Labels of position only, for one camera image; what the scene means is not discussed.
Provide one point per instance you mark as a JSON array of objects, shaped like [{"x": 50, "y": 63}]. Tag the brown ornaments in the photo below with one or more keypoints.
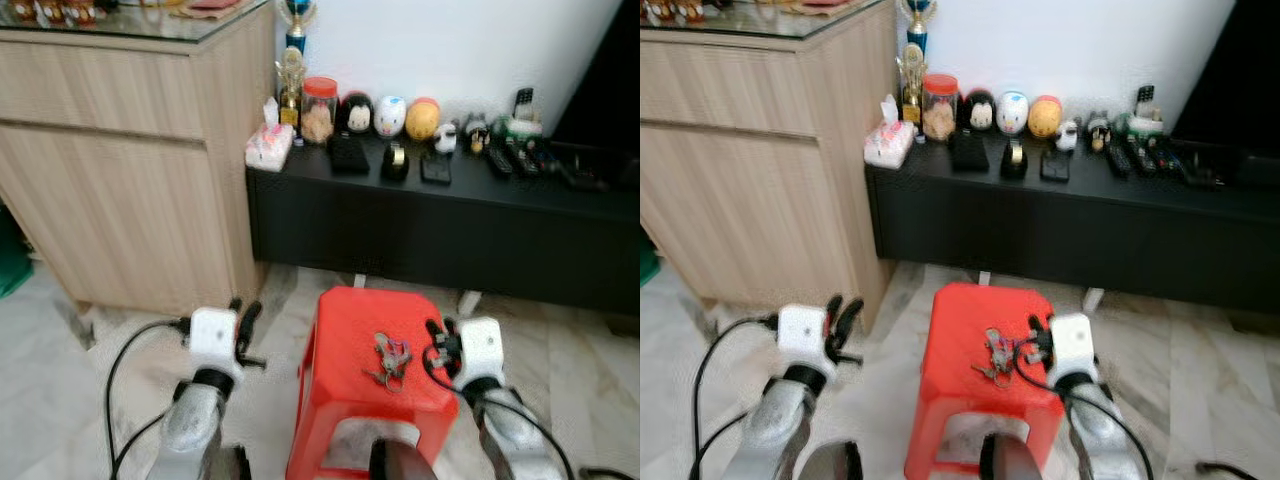
[
  {"x": 680, "y": 8},
  {"x": 55, "y": 10}
]

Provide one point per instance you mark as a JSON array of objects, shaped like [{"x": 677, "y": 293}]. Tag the black remote control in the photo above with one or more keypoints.
[
  {"x": 1118, "y": 160},
  {"x": 520, "y": 158},
  {"x": 1168, "y": 156},
  {"x": 545, "y": 157},
  {"x": 1143, "y": 156},
  {"x": 498, "y": 162}
]

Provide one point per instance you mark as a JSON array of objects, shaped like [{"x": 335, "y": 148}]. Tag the robot left leg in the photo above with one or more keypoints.
[
  {"x": 240, "y": 465},
  {"x": 830, "y": 462}
]

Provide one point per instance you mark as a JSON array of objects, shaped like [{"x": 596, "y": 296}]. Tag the small black box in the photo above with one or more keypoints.
[
  {"x": 436, "y": 170},
  {"x": 1056, "y": 167}
]

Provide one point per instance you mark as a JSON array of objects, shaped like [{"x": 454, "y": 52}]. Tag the black flat pouch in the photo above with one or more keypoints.
[
  {"x": 969, "y": 152},
  {"x": 349, "y": 155}
]

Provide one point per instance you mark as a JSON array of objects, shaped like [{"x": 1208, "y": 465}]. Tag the red flat tray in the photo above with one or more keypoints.
[
  {"x": 212, "y": 5},
  {"x": 830, "y": 4}
]

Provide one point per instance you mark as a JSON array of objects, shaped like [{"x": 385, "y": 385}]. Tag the black penguin plush toy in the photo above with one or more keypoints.
[
  {"x": 356, "y": 115},
  {"x": 978, "y": 112}
]

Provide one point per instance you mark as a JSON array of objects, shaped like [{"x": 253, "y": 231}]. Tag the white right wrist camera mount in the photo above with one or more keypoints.
[
  {"x": 480, "y": 350},
  {"x": 1072, "y": 348}
]

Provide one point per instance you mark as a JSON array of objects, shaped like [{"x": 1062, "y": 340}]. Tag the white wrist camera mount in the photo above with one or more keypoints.
[
  {"x": 480, "y": 350},
  {"x": 802, "y": 335},
  {"x": 212, "y": 340},
  {"x": 1072, "y": 348}
]

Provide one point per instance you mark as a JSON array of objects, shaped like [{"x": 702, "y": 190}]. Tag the yellow round plush toy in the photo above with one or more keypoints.
[
  {"x": 423, "y": 120},
  {"x": 1046, "y": 118}
]

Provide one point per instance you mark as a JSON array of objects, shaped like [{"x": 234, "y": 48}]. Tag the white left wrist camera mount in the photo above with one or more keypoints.
[
  {"x": 802, "y": 335},
  {"x": 212, "y": 340}
]

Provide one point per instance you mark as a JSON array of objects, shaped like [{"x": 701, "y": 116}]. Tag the bunch of keys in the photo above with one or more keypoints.
[
  {"x": 996, "y": 352},
  {"x": 388, "y": 358}
]

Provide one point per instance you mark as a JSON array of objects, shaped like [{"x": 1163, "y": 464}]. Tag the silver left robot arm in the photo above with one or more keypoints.
[
  {"x": 190, "y": 425},
  {"x": 770, "y": 425}
]

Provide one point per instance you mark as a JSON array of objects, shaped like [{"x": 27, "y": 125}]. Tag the clear jar red lid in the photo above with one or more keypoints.
[
  {"x": 319, "y": 115},
  {"x": 940, "y": 112}
]

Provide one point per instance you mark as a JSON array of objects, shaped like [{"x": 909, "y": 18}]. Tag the black television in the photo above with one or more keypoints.
[
  {"x": 605, "y": 80},
  {"x": 1235, "y": 70}
]

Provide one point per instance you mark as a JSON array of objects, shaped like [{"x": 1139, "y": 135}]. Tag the blue trophy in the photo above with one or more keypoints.
[
  {"x": 296, "y": 20},
  {"x": 917, "y": 20}
]

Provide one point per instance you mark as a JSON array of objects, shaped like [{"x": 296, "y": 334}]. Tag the black tape dispenser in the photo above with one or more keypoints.
[
  {"x": 1015, "y": 160},
  {"x": 395, "y": 163}
]

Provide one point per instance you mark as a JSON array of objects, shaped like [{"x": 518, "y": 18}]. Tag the green bin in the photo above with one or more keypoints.
[
  {"x": 648, "y": 268},
  {"x": 12, "y": 255}
]

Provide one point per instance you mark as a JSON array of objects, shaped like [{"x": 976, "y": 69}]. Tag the pink white tissue pack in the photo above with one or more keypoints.
[
  {"x": 888, "y": 145},
  {"x": 268, "y": 148}
]

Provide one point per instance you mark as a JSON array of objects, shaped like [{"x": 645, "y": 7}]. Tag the white round plush toy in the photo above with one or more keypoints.
[
  {"x": 390, "y": 118},
  {"x": 1013, "y": 114}
]

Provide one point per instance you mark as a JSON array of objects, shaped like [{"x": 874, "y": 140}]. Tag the low black console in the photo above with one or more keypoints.
[
  {"x": 1060, "y": 230},
  {"x": 440, "y": 230}
]

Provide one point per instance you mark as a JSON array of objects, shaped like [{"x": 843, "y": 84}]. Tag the red plastic stool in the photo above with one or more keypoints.
[
  {"x": 345, "y": 325},
  {"x": 955, "y": 320}
]

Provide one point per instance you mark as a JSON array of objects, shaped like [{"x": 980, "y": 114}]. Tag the light wooden cabinet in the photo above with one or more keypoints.
[
  {"x": 750, "y": 180},
  {"x": 120, "y": 180}
]

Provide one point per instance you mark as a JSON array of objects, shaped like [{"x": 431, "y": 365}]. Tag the small gold trophy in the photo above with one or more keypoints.
[
  {"x": 911, "y": 82},
  {"x": 291, "y": 85}
]

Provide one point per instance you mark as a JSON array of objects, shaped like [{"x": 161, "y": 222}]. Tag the small black white figurine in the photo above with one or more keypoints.
[
  {"x": 476, "y": 133},
  {"x": 1098, "y": 130}
]

